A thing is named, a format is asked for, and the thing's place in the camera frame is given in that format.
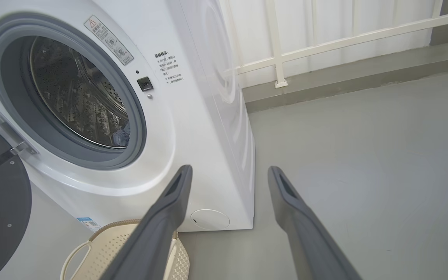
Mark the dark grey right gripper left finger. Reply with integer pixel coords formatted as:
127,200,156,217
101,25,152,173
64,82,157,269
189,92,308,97
101,165,193,280

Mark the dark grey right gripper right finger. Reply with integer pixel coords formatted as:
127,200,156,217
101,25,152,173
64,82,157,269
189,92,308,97
268,166,362,280

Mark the blue cartoon print garment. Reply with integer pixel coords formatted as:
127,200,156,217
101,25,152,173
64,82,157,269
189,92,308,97
111,122,131,148

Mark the dark round glass washer door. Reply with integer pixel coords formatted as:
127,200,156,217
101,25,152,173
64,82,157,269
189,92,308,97
0,116,32,280

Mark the cream perforated laundry basket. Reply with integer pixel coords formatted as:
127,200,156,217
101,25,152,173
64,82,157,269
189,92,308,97
60,220,190,280

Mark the white front-load washing machine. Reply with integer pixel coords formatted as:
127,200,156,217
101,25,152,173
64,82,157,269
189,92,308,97
0,0,256,233

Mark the black door lock socket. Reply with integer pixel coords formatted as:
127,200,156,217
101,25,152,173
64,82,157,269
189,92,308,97
137,77,154,92

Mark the silver door hinge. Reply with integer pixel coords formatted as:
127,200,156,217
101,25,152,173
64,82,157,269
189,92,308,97
0,106,38,156

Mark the round white filter cover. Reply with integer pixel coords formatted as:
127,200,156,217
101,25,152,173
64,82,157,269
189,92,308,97
190,209,231,230

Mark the blue energy label sticker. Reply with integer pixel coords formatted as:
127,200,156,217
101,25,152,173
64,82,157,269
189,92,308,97
76,217,102,233

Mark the steel washer drum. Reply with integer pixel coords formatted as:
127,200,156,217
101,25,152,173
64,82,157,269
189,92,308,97
30,36,131,149

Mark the grey warning label sticker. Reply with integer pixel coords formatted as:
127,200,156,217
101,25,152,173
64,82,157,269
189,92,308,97
84,15,134,66

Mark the white metal railing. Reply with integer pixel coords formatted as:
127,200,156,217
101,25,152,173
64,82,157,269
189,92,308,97
218,0,448,89

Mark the grey vertical post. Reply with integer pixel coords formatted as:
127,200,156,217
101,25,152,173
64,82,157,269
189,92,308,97
429,0,448,46

